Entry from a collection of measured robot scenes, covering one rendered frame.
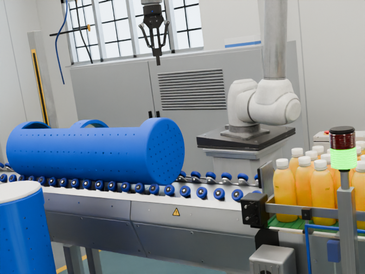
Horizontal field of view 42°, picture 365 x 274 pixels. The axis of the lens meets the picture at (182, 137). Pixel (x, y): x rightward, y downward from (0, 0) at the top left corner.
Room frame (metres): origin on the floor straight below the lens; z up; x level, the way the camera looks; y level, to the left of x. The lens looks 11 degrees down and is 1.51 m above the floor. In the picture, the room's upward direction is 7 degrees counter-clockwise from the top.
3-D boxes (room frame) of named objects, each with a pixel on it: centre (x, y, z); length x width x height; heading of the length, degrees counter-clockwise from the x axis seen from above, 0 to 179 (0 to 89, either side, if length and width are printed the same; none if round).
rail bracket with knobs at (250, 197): (1.50, -0.21, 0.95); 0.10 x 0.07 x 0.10; 146
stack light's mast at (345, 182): (1.17, -0.40, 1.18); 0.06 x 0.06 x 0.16
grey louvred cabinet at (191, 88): (4.14, 0.04, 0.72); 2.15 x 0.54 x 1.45; 48
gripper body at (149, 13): (1.95, 0.05, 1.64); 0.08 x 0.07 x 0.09; 91
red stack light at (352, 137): (1.17, -0.40, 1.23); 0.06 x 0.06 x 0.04
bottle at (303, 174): (1.51, -0.39, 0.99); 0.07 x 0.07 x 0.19
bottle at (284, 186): (1.51, -0.31, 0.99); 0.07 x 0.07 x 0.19
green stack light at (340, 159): (1.17, -0.40, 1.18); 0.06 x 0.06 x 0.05
